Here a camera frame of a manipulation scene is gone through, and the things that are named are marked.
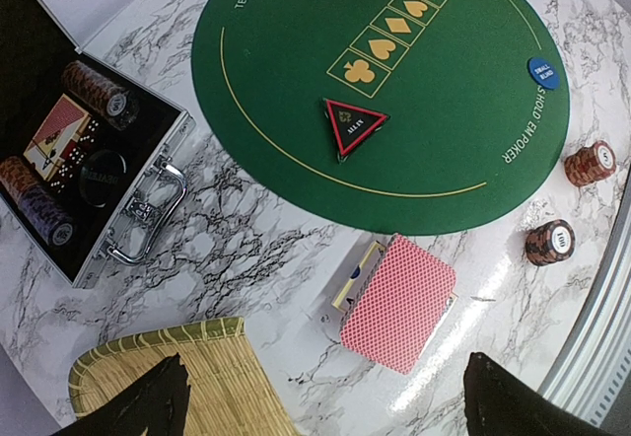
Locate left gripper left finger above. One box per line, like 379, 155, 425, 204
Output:
57, 354, 191, 436

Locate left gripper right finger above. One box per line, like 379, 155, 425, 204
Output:
463, 352, 604, 435

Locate blue small blind button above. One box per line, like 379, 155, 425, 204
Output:
526, 57, 561, 91

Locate red-backed card deck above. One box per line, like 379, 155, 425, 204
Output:
340, 234, 456, 375

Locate black poker chip stack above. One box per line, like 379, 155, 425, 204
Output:
525, 219, 576, 266

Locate triangular all-in button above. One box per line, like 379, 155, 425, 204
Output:
322, 98, 390, 163

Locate red poker chip stack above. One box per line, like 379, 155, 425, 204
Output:
564, 140, 616, 187

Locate woven bamboo tray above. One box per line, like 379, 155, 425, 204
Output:
67, 316, 302, 436

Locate round green poker mat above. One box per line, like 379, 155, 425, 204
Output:
191, 0, 570, 236

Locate playing card box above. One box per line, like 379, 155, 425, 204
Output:
331, 235, 457, 323

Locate black dealer button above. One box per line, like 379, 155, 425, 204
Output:
78, 149, 127, 208

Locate aluminium poker case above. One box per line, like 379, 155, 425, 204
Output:
1, 0, 195, 289

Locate dice in case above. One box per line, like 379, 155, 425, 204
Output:
48, 118, 104, 194

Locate left chip row in case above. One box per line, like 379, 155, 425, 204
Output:
1, 156, 76, 248

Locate chip row in case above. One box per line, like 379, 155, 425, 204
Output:
61, 60, 140, 131
1, 156, 76, 248

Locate card deck in case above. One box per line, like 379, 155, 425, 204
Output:
23, 95, 91, 182

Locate right chip row in case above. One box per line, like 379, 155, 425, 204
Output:
61, 60, 140, 131

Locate front aluminium rail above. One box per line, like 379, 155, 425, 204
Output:
539, 184, 630, 427

